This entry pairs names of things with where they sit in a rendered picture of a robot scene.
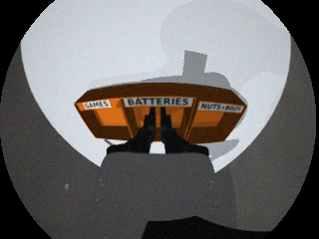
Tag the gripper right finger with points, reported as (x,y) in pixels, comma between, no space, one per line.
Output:
(173,143)

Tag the brown three-compartment tray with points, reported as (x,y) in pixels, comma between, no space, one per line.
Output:
(118,112)

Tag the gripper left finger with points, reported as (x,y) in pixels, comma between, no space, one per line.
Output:
(141,142)

